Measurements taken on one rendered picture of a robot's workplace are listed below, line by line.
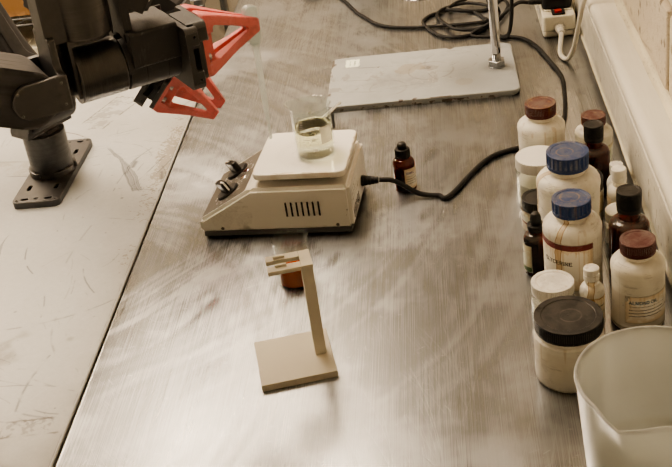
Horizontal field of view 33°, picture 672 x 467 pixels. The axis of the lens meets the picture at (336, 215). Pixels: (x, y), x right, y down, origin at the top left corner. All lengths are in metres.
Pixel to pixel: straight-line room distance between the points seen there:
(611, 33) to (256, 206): 0.58
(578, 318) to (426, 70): 0.82
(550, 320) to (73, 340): 0.55
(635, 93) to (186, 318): 0.63
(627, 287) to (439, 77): 0.72
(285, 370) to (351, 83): 0.74
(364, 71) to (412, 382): 0.82
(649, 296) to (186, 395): 0.49
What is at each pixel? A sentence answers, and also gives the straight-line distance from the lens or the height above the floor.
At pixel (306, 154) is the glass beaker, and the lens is 1.42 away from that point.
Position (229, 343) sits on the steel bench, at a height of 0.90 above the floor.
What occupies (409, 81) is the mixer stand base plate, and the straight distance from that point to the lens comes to 1.82.
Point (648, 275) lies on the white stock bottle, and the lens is 1.18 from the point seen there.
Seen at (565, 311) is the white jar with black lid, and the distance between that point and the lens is 1.13.
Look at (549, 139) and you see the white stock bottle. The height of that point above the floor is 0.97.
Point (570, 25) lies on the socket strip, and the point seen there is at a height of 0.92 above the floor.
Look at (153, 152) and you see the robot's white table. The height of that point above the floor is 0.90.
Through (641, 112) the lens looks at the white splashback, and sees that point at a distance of 1.44.
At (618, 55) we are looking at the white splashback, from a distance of 1.61.
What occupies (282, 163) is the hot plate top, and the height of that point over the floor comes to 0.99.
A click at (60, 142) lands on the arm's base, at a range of 1.70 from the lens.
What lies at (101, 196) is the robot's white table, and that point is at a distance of 1.65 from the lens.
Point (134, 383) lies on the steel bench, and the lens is 1.25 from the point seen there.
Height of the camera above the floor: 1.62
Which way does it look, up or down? 29 degrees down
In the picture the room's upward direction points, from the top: 8 degrees counter-clockwise
